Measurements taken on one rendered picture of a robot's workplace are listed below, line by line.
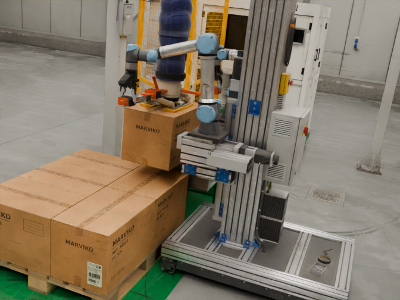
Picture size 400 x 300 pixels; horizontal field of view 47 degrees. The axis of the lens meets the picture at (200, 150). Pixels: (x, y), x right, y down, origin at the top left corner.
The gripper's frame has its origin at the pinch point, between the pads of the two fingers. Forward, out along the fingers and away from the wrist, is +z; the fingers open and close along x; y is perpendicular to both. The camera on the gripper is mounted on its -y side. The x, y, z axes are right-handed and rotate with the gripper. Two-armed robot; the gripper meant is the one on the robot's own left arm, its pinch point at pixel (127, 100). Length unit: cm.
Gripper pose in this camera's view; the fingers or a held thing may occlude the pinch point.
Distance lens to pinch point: 298.6
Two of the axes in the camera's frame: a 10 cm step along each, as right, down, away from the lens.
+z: -1.2, 9.5, 3.0
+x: -9.2, -2.2, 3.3
